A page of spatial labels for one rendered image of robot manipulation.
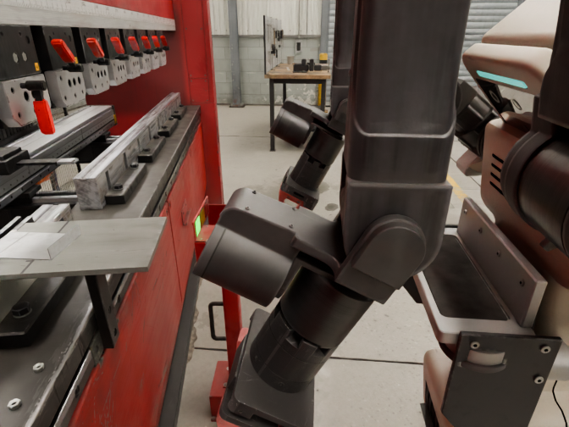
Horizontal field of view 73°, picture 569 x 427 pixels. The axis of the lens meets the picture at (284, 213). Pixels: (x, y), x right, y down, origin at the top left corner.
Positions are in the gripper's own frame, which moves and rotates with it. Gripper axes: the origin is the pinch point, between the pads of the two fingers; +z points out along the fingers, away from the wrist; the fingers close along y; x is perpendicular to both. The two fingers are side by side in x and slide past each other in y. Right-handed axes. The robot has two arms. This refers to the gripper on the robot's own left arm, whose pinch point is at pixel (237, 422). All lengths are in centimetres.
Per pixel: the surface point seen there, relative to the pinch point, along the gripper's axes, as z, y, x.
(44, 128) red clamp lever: 5, -43, -47
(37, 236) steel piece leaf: 19, -31, -38
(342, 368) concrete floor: 79, -101, 64
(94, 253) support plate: 12.9, -27.2, -26.3
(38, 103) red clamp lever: 1, -43, -49
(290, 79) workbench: 26, -437, -19
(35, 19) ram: -9, -56, -61
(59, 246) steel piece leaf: 14.5, -27.2, -31.8
